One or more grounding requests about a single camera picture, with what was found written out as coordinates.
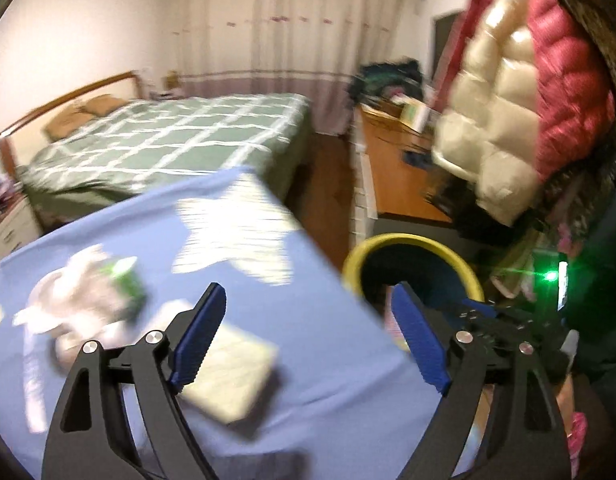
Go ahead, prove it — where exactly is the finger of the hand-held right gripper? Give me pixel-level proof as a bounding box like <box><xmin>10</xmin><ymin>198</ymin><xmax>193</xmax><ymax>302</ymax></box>
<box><xmin>450</xmin><ymin>297</ymin><xmax>539</xmax><ymax>356</ymax></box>

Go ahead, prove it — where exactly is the beige square sponge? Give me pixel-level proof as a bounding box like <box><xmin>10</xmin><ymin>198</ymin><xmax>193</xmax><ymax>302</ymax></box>
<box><xmin>180</xmin><ymin>324</ymin><xmax>279</xmax><ymax>423</ymax></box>

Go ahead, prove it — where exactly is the pink and white curtain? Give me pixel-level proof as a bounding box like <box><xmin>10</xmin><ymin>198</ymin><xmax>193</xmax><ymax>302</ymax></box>
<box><xmin>170</xmin><ymin>0</ymin><xmax>433</xmax><ymax>136</ymax></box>

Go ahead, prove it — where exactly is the yellow rimmed dark waste bin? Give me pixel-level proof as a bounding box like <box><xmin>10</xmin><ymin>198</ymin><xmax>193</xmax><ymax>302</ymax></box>
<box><xmin>342</xmin><ymin>233</ymin><xmax>485</xmax><ymax>361</ymax></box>

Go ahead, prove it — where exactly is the white nightstand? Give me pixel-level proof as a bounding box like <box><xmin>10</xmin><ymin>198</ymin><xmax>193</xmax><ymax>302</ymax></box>
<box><xmin>0</xmin><ymin>195</ymin><xmax>41</xmax><ymax>266</ymax></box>

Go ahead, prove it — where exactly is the green foil wrapper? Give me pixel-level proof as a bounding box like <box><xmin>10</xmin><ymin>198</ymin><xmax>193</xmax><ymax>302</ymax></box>
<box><xmin>100</xmin><ymin>256</ymin><xmax>148</xmax><ymax>311</ymax></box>

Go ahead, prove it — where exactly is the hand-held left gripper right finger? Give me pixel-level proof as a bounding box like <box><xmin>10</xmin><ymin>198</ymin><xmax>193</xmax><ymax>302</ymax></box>
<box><xmin>390</xmin><ymin>281</ymin><xmax>581</xmax><ymax>480</ymax></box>

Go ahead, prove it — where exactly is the leopard print garment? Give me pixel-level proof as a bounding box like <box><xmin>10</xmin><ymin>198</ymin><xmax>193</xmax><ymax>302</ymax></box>
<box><xmin>553</xmin><ymin>0</ymin><xmax>616</xmax><ymax>91</ymax></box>

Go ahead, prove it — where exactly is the brown pillow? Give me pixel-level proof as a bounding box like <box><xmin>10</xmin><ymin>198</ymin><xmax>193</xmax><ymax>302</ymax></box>
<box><xmin>82</xmin><ymin>94</ymin><xmax>126</xmax><ymax>116</ymax></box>
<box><xmin>42</xmin><ymin>105</ymin><xmax>96</xmax><ymax>141</ymax></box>

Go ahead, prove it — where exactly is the wooden bed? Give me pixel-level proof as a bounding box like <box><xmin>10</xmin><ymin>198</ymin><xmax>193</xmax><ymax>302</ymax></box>
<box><xmin>0</xmin><ymin>71</ymin><xmax>313</xmax><ymax>221</ymax></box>

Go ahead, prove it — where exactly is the green plaid duvet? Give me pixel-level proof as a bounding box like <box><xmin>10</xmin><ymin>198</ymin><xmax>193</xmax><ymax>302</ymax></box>
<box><xmin>28</xmin><ymin>92</ymin><xmax>311</xmax><ymax>196</ymax></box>

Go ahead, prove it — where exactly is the cream puffer jacket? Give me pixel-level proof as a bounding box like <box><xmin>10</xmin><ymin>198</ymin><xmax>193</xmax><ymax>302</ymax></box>
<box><xmin>433</xmin><ymin>5</ymin><xmax>549</xmax><ymax>226</ymax></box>

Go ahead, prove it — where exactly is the pile of dark clothes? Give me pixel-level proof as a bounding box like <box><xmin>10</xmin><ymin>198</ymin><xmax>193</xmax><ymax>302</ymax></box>
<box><xmin>348</xmin><ymin>59</ymin><xmax>426</xmax><ymax>111</ymax></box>

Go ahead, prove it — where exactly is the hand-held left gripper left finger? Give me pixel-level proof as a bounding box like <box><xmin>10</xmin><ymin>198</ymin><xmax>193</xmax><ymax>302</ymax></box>
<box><xmin>40</xmin><ymin>282</ymin><xmax>227</xmax><ymax>480</ymax></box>

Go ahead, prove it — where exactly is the blue star print tablecloth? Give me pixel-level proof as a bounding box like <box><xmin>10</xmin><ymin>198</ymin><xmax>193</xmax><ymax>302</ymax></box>
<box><xmin>0</xmin><ymin>165</ymin><xmax>481</xmax><ymax>480</ymax></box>

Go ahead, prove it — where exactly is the red dotted puffer jacket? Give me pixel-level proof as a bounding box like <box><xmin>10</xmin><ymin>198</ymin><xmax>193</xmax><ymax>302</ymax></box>
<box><xmin>468</xmin><ymin>0</ymin><xmax>616</xmax><ymax>186</ymax></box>

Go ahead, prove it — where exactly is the wooden desk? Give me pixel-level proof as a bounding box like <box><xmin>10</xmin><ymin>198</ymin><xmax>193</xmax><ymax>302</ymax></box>
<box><xmin>348</xmin><ymin>102</ymin><xmax>456</xmax><ymax>251</ymax></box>

